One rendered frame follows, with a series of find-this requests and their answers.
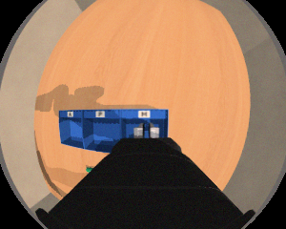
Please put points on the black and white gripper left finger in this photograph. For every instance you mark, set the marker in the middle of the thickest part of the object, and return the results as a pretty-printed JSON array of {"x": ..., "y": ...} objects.
[{"x": 138, "y": 132}]

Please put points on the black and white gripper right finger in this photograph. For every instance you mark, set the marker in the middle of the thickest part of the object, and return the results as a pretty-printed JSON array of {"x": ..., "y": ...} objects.
[{"x": 153, "y": 131}]

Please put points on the blue three-compartment bin rack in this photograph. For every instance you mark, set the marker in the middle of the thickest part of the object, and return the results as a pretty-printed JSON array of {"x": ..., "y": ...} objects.
[{"x": 102, "y": 129}]

